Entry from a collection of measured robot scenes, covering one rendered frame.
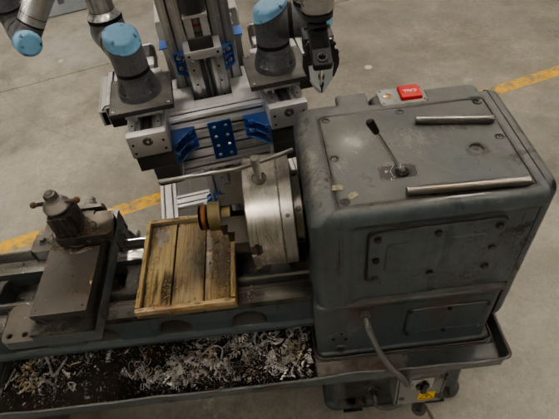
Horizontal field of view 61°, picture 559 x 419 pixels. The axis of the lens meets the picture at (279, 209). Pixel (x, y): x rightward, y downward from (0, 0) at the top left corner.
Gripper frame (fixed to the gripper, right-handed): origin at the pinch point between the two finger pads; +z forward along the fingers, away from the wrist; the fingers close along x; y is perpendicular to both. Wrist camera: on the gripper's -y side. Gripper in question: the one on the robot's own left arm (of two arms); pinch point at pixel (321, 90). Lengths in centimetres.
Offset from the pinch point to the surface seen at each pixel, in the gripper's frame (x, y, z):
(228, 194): 28.7, -9.2, 23.6
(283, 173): 12.8, -13.8, 14.2
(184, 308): 47, -29, 48
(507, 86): -159, 174, 139
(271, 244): 18.4, -26.9, 26.6
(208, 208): 34.8, -11.6, 25.6
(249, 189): 22.0, -17.2, 15.1
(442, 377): -34, -40, 99
